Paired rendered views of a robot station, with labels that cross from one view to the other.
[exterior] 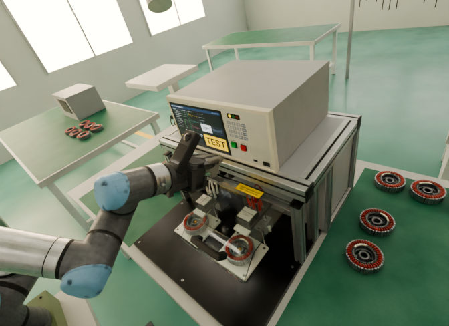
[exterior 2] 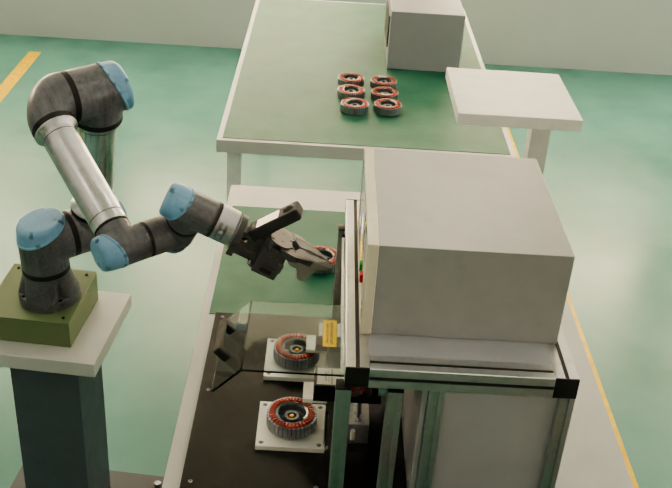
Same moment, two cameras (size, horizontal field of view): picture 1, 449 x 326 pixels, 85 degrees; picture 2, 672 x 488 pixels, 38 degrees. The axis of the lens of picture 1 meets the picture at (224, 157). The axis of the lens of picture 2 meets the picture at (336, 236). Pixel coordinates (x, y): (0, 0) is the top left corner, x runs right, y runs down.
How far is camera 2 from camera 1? 1.43 m
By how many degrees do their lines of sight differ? 33
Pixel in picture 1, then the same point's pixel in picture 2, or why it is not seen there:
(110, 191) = (170, 200)
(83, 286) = (100, 252)
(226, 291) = (227, 437)
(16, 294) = (71, 242)
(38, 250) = (100, 203)
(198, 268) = (234, 396)
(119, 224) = (165, 236)
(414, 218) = not seen: outside the picture
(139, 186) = (197, 216)
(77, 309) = (102, 322)
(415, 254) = not seen: outside the picture
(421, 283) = not seen: outside the picture
